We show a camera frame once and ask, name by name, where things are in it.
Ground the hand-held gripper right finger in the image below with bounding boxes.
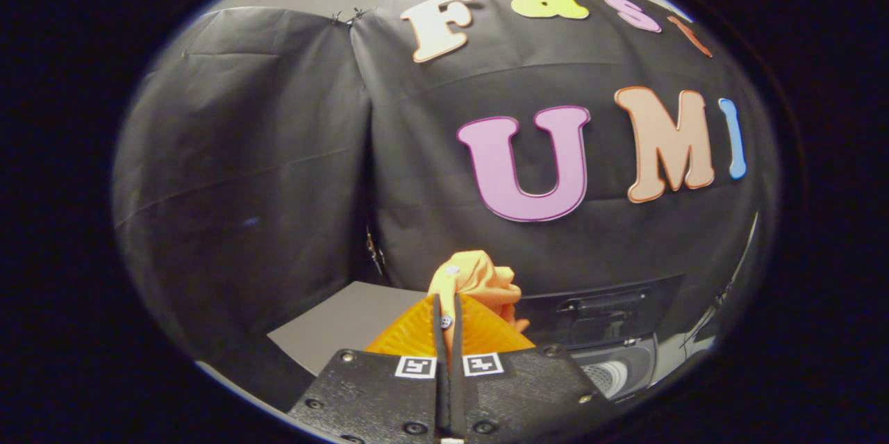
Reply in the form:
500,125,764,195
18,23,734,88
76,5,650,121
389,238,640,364
448,293,615,444

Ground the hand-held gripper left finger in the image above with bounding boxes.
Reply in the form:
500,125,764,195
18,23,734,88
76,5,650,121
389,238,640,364
287,293,449,444

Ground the dark transparent washing machine lid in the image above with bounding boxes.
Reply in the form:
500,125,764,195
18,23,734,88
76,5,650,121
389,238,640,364
517,275,685,351

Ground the orange garment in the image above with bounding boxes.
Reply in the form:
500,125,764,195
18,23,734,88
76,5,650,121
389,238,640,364
427,250,530,361

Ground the white and grey cabinet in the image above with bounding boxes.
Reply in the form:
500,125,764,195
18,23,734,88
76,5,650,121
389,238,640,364
267,281,428,377

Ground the black backdrop cloth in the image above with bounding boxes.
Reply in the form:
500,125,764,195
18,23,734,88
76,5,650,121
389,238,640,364
111,0,782,361

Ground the white pole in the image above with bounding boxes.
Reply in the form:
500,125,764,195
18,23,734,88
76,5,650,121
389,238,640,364
736,211,761,271

